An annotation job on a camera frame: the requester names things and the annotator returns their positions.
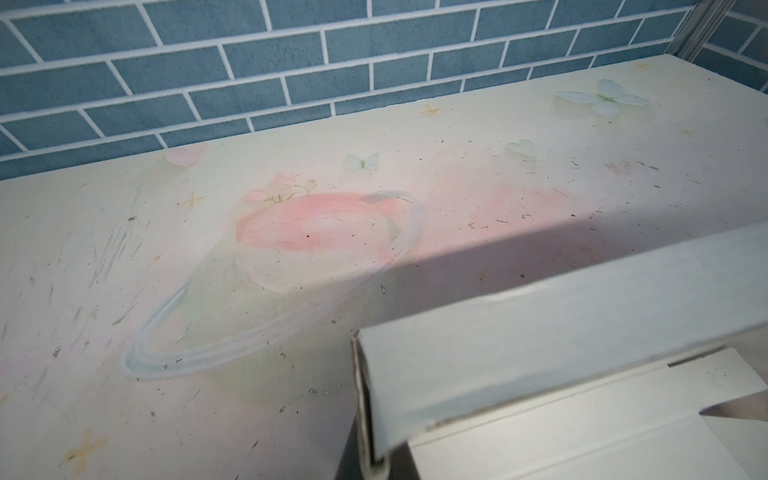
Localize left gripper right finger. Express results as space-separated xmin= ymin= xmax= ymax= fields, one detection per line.
xmin=388 ymin=443 xmax=420 ymax=480

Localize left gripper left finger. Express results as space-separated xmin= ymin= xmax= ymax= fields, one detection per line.
xmin=334 ymin=420 xmax=363 ymax=480

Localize white paper box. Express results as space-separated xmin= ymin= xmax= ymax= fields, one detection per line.
xmin=352 ymin=224 xmax=767 ymax=479

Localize right aluminium corner post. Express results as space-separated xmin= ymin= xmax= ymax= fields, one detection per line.
xmin=665 ymin=0 xmax=736 ymax=62

